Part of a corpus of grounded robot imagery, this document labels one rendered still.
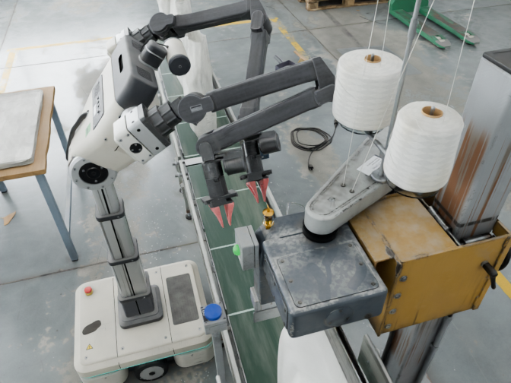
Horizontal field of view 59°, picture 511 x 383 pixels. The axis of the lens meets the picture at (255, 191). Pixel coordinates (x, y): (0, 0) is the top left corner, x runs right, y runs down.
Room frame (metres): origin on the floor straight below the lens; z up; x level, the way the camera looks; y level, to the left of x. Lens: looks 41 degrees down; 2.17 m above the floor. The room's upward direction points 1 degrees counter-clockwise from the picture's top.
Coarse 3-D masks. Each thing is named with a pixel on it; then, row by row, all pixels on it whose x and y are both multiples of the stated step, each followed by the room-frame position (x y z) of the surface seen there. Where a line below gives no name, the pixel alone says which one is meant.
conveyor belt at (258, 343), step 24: (192, 168) 2.30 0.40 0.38; (192, 192) 2.16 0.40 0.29; (240, 192) 2.05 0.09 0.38; (240, 216) 1.84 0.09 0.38; (216, 240) 1.66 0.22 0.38; (216, 264) 1.49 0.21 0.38; (240, 264) 1.49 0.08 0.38; (240, 288) 1.34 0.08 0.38; (240, 312) 1.20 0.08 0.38; (240, 336) 1.08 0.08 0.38; (264, 336) 1.08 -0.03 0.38; (264, 360) 0.97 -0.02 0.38
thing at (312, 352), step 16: (288, 336) 0.81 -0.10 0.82; (304, 336) 0.79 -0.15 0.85; (320, 336) 0.74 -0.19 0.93; (288, 352) 0.77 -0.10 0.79; (304, 352) 0.74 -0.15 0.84; (320, 352) 0.72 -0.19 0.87; (288, 368) 0.73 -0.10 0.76; (304, 368) 0.69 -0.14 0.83; (320, 368) 0.68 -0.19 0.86; (336, 368) 0.62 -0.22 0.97
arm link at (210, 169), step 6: (204, 162) 1.04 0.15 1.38; (210, 162) 1.04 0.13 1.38; (216, 162) 1.04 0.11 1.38; (222, 162) 1.04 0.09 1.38; (204, 168) 1.03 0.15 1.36; (210, 168) 1.02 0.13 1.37; (216, 168) 1.03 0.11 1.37; (204, 174) 1.03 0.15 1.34; (210, 174) 1.02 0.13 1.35; (216, 174) 1.02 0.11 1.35; (222, 174) 1.03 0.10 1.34; (216, 180) 1.02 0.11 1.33
